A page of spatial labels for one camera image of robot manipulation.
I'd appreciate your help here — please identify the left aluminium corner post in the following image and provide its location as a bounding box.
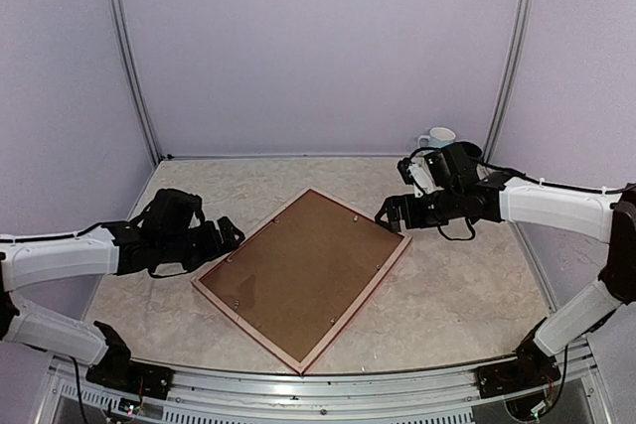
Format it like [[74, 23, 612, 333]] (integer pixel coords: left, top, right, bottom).
[[107, 0, 163, 167]]

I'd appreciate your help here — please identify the aluminium front rail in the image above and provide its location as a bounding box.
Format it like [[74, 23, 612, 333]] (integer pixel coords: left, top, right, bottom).
[[37, 342, 612, 424]]

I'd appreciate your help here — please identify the aluminium corner post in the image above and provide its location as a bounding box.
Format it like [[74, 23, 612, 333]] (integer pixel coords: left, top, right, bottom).
[[484, 0, 533, 160], [107, 0, 163, 167]]

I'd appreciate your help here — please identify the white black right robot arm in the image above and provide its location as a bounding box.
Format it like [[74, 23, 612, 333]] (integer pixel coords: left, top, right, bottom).
[[375, 141, 635, 388]]

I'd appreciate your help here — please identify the right aluminium corner post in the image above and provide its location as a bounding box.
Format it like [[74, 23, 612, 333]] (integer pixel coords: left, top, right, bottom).
[[484, 0, 533, 160]]

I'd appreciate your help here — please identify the dark green mug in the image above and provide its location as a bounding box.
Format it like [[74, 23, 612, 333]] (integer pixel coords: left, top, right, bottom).
[[459, 141, 483, 160]]

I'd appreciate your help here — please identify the brown frame backing board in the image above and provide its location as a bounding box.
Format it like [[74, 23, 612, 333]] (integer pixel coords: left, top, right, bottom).
[[197, 191, 407, 363]]

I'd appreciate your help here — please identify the light blue mug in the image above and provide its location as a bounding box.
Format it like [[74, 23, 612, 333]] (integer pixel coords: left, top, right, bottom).
[[417, 127, 457, 149]]

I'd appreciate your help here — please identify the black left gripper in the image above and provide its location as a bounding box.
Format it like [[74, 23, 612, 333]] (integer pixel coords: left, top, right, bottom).
[[159, 215, 244, 273]]

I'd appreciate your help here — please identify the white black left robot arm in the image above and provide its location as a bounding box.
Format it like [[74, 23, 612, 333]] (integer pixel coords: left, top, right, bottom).
[[1, 189, 245, 389]]

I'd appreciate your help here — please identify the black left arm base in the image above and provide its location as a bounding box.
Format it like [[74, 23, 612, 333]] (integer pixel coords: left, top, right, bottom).
[[86, 321, 174, 400]]

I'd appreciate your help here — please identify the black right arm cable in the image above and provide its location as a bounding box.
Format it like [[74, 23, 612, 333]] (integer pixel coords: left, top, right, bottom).
[[406, 148, 636, 195]]

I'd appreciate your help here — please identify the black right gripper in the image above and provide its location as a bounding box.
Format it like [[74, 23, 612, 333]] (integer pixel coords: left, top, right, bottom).
[[376, 185, 463, 232]]

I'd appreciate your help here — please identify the red wooden picture frame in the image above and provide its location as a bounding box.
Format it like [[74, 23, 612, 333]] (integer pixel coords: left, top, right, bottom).
[[191, 188, 414, 376]]

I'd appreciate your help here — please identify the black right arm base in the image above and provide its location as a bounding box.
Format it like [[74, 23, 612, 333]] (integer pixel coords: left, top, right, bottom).
[[475, 332, 561, 399]]

